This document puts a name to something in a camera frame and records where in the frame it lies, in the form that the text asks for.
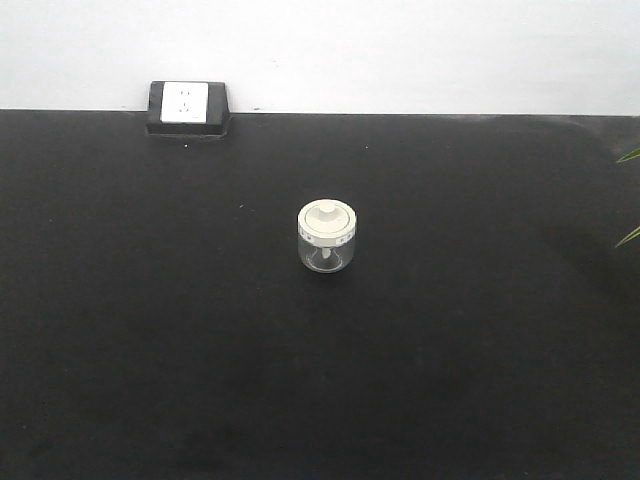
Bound glass jar with beige lid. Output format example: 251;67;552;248
297;199;357;274

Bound white socket in black box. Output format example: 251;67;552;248
146;81;231;138

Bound green plant leaves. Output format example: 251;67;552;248
615;147;639;249

